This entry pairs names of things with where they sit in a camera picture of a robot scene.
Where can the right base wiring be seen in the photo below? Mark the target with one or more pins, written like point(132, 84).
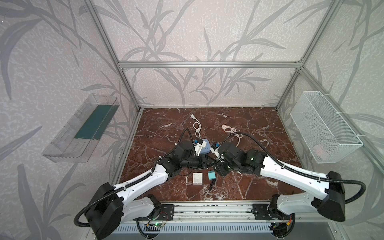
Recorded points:
point(282, 226)

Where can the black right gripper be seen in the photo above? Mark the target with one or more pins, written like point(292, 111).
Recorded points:
point(219, 169)

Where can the blue square power strip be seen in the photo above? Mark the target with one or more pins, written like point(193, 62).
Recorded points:
point(207, 148)

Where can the white wire mesh basket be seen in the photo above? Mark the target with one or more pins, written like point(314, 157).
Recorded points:
point(326, 133)

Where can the electronics board with wires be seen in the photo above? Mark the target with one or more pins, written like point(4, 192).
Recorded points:
point(151, 229)

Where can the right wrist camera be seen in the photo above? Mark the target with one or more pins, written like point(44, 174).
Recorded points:
point(215, 150)

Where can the clear plastic wall shelf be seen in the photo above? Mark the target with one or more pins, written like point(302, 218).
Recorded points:
point(77, 140)

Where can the white charger adapter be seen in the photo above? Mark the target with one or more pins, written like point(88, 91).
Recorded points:
point(197, 178)

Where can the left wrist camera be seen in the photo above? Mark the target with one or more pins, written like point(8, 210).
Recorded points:
point(199, 146)

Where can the aluminium front rail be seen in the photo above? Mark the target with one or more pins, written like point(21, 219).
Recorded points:
point(222, 212)

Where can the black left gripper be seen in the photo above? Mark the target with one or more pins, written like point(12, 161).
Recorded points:
point(203, 161)

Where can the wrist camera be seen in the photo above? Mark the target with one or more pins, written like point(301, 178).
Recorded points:
point(215, 150)
point(199, 146)

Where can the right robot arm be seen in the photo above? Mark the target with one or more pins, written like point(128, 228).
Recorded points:
point(328, 194)

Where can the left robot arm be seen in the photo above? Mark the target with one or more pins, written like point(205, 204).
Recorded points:
point(112, 205)

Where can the teal charger adapter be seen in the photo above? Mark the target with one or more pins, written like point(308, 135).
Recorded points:
point(211, 175)

